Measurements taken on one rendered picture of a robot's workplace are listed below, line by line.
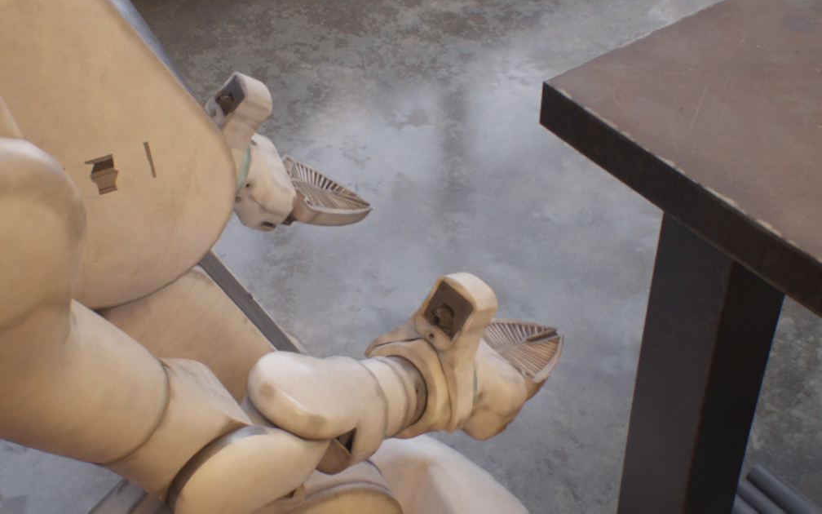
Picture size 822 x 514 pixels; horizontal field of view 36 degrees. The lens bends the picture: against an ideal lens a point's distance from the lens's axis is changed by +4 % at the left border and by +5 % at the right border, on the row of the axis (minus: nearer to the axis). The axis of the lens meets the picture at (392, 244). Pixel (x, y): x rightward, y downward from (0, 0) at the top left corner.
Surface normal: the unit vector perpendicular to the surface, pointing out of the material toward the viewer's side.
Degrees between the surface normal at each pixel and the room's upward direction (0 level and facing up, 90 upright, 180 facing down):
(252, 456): 60
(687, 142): 0
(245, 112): 98
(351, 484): 26
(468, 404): 74
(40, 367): 103
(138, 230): 90
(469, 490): 12
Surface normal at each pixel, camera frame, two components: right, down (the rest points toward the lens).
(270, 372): 0.24, -0.84
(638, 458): -0.82, 0.39
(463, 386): 0.82, 0.10
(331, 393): 0.55, -0.76
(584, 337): -0.02, -0.75
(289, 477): 0.72, 0.58
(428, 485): -0.84, 0.04
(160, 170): 0.55, 0.52
